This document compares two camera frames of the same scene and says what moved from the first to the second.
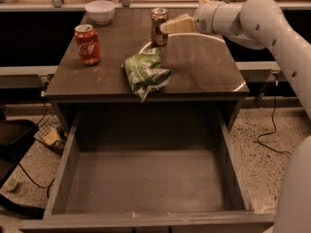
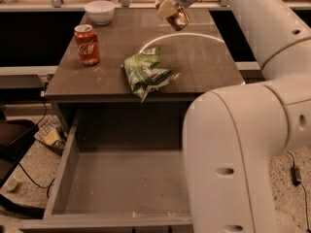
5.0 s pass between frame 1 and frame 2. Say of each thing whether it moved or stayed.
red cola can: stayed
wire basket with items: stayed
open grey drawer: stayed
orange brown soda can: moved
